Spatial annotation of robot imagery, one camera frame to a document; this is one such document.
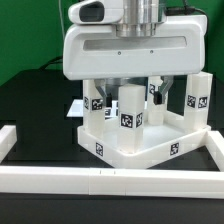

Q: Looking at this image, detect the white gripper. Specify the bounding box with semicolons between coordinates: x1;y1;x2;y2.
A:
63;15;205;107

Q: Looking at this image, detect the white desk top panel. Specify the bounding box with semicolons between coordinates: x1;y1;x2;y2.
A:
78;111;211;169

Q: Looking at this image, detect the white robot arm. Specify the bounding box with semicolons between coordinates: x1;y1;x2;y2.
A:
63;0;208;105

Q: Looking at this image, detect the fiducial marker sheet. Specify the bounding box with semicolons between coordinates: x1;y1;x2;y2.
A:
66;98;120;118

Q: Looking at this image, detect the white U-shaped obstacle fence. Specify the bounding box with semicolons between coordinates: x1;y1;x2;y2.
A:
0;125;224;199

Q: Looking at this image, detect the white thin cable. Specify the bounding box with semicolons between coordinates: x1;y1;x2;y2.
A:
58;0;67;38

